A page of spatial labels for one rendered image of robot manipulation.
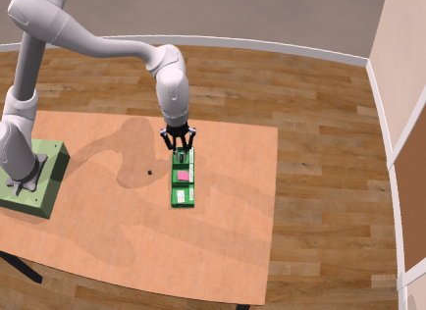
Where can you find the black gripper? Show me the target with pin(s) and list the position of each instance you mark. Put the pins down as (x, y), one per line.
(180, 131)

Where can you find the green three-compartment bin rack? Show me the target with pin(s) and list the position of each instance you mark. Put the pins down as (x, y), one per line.
(187, 166)

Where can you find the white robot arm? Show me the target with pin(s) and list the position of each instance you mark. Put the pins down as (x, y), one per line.
(46, 21)

